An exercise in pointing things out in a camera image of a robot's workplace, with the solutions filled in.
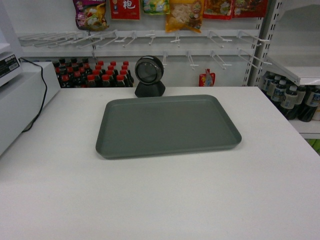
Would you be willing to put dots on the silver rectangular metal tray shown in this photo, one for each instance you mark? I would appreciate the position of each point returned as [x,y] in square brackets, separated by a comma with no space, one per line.
[166,125]

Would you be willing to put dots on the black round barcode scanner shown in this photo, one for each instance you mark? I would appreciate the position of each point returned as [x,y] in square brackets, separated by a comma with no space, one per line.
[149,70]

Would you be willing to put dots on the red snack pouch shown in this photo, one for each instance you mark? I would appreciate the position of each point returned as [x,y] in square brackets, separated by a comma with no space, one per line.
[207,79]

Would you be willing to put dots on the red hanging packet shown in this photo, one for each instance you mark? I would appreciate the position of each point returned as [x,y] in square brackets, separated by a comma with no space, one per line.
[125,9]

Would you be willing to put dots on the purple yellow snack bag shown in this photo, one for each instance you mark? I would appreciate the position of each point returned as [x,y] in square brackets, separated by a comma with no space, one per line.
[90,15]

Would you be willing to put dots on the white metal store shelf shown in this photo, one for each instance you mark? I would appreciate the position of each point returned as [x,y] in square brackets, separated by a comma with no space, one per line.
[239,51]

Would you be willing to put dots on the white cash register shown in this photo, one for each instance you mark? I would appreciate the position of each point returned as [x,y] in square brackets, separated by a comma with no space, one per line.
[25,88]

